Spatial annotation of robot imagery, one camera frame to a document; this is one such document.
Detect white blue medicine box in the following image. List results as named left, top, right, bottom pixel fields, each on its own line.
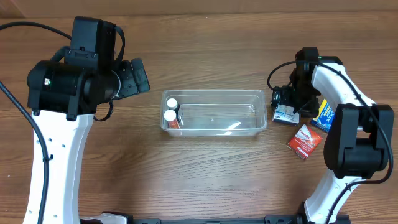
left=272, top=105, right=300, bottom=125

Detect black bottle white cap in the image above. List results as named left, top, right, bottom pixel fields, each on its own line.
left=167, top=98, right=180, bottom=114

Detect orange tube white cap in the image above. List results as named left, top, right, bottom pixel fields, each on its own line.
left=164, top=110, right=180, bottom=129

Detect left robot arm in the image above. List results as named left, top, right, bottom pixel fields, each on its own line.
left=23, top=58, right=150, bottom=223

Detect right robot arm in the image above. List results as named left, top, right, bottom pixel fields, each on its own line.
left=264, top=47, right=394, bottom=223

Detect clear plastic container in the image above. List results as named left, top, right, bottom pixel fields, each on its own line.
left=160, top=90, right=267, bottom=137

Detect blue yellow medicine box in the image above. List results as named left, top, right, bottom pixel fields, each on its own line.
left=310, top=99, right=335, bottom=133

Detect red Panadol box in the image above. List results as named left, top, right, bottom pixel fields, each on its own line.
left=287, top=124, right=323, bottom=159

